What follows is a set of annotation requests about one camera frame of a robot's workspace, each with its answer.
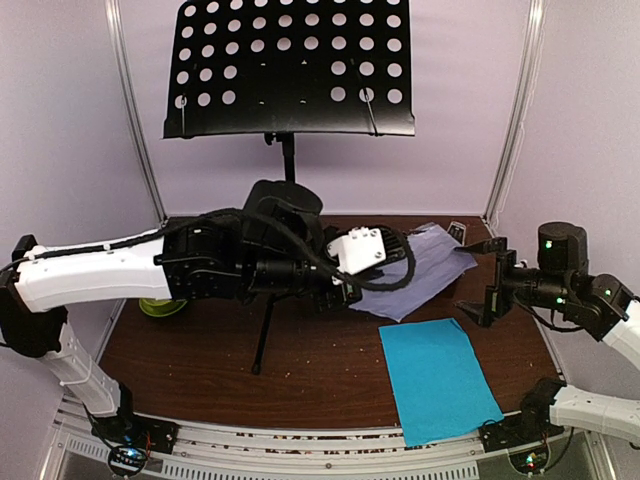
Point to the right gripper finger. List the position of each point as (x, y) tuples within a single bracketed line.
[(479, 313), (495, 245)]

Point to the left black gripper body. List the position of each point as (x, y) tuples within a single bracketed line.
[(343, 299)]

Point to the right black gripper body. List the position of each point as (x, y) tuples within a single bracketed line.
[(498, 295)]

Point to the lilac sheet music paper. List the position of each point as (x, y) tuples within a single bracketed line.
[(438, 264)]

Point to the black perforated music stand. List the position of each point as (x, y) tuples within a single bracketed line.
[(284, 68)]

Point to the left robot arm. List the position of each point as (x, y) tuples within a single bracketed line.
[(275, 244)]

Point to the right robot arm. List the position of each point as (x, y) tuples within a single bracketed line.
[(600, 305)]

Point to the wooden metronome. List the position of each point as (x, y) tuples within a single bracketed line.
[(457, 231)]

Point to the cyan paper sheet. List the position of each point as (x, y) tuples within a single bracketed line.
[(439, 387)]

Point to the green bowl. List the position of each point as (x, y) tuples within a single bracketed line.
[(160, 308)]

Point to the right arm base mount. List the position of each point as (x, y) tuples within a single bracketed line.
[(527, 445)]

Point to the aluminium front rail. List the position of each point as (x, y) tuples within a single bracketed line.
[(214, 451)]

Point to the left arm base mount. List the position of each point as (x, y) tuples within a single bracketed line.
[(131, 442)]

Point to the left aluminium frame post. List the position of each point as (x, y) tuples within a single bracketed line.
[(142, 156)]

